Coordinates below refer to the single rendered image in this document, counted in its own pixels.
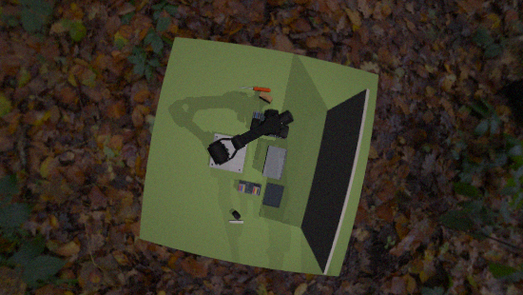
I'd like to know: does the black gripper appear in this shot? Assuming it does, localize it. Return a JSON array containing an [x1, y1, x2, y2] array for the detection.
[[250, 118, 289, 138]]

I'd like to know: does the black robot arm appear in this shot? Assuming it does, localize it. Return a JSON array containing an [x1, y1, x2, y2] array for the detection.
[[207, 108, 294, 165]]

